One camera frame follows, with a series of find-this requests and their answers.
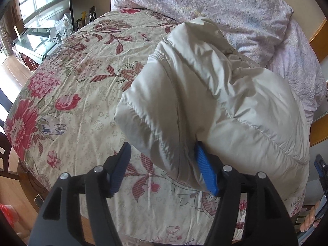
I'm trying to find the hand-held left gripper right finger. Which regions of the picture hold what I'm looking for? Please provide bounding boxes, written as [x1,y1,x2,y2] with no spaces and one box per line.
[194,141,299,246]

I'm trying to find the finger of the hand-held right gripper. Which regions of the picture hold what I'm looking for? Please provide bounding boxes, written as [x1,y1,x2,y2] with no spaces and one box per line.
[314,154,328,186]

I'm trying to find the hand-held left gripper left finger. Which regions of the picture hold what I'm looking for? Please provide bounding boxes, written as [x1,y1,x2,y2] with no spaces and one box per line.
[29,141,132,246]

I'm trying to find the white puffer jacket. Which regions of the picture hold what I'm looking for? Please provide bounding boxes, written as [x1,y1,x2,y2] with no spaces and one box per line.
[114,17,310,208]

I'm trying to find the person's right hand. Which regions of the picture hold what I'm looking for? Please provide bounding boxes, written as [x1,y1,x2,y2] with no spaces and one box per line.
[298,199,322,234]

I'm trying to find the floral bedspread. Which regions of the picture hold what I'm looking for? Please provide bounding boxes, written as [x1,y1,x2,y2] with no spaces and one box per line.
[4,8,308,246]

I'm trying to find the red plastic bag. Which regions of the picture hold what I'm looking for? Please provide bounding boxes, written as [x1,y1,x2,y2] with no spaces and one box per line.
[0,202,19,237]

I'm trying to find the dark wooden chair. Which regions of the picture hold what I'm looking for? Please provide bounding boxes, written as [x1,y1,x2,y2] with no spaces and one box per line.
[0,82,18,178]

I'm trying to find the clear plastic wrap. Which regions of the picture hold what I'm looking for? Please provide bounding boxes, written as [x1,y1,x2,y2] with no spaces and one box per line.
[52,14,73,43]

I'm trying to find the glass television stand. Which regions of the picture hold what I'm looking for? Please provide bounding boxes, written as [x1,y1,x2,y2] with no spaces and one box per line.
[11,27,63,60]

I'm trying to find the bottles on stand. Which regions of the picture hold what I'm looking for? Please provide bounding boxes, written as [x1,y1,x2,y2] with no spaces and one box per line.
[76,6,97,29]

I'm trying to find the flat screen television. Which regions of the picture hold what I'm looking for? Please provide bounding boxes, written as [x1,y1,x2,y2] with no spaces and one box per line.
[17,0,75,29]

